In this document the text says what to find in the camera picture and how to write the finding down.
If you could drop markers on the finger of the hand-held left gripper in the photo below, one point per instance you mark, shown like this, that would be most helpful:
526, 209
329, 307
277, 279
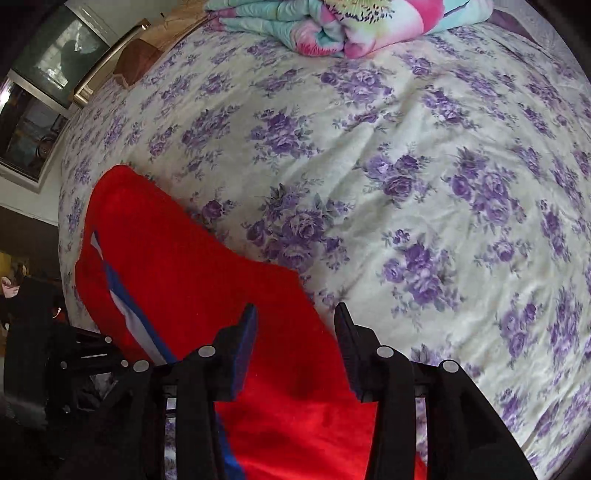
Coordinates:
99, 340

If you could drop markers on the purple pillow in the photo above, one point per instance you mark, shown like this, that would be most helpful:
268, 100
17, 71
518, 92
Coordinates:
512, 23

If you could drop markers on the person's left forearm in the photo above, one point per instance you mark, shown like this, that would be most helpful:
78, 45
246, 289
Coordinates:
37, 300

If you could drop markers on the wooden headboard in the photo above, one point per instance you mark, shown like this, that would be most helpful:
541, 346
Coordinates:
124, 60

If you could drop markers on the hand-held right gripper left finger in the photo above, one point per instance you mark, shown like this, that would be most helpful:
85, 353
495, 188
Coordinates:
244, 355

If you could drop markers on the white framed window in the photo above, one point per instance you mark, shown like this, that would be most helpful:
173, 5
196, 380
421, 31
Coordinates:
27, 129

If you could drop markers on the folded colourful floral quilt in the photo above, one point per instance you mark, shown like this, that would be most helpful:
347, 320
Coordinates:
351, 23

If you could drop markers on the purple floral bed sheet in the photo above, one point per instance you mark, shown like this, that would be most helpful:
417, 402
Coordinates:
392, 184

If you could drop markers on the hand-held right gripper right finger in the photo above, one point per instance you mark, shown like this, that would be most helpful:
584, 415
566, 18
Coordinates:
347, 355

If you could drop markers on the red pants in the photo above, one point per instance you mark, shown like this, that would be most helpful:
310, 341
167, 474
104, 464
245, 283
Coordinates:
194, 286

